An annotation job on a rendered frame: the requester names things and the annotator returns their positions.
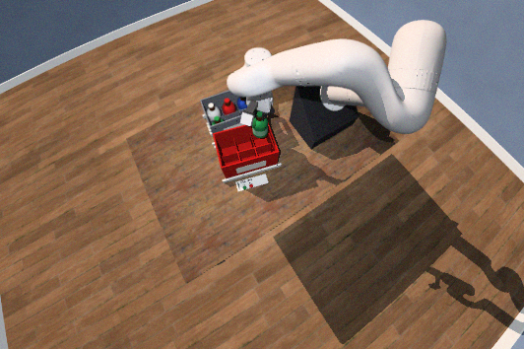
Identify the red crate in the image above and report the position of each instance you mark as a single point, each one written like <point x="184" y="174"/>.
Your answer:
<point x="251" y="153"/>

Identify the green bottle with light green label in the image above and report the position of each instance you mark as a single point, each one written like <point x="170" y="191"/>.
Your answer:
<point x="259" y="126"/>

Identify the white paper pick list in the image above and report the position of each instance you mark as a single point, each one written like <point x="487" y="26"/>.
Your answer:
<point x="251" y="182"/>

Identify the red bottle with pink label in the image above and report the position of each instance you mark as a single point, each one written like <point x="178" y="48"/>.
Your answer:
<point x="228" y="107"/>

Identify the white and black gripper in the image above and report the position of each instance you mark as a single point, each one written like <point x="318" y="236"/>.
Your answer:
<point x="264" y="104"/>

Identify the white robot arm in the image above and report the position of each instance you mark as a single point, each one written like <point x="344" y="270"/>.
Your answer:
<point x="399" y="97"/>

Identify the grey plastic crate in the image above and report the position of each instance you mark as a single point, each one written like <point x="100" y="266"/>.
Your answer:
<point x="232" y="119"/>

